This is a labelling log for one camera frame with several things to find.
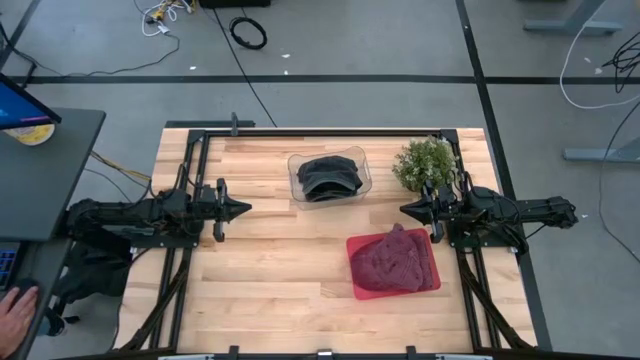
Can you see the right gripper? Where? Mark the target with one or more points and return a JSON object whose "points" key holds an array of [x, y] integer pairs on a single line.
{"points": [[437, 212]]}

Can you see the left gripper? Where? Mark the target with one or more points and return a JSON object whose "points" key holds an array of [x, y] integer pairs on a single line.
{"points": [[221, 210]]}

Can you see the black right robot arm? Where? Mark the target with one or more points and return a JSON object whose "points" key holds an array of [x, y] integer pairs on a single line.
{"points": [[530, 207]]}

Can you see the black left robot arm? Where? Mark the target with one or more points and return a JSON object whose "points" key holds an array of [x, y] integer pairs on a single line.
{"points": [[115, 217]]}

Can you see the small potted green plant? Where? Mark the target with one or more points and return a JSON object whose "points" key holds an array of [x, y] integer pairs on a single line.
{"points": [[425, 162]]}

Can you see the clear plastic bin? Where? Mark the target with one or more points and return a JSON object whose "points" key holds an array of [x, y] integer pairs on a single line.
{"points": [[295, 200]]}

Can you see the red plastic tray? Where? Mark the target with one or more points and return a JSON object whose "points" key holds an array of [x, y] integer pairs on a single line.
{"points": [[390, 295]]}

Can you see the black backpack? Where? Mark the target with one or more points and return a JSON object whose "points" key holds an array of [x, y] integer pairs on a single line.
{"points": [[90, 275]]}

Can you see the grey desk leg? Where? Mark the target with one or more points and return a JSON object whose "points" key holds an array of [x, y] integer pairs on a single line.
{"points": [[575, 26], [600, 154]]}

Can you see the black desk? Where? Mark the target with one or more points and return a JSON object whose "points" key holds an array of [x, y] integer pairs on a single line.
{"points": [[45, 175]]}

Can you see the black box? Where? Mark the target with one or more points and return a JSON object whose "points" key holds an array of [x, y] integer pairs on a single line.
{"points": [[235, 3]]}

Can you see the black keyboard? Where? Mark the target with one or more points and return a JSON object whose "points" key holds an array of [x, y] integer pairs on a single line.
{"points": [[6, 265]]}

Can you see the computer monitor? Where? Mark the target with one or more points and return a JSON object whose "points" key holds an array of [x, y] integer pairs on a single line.
{"points": [[20, 107]]}

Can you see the person's hand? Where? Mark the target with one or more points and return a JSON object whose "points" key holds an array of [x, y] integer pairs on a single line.
{"points": [[15, 320]]}

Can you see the black aluminium table frame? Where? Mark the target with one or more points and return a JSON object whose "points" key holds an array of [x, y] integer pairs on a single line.
{"points": [[325, 133]]}

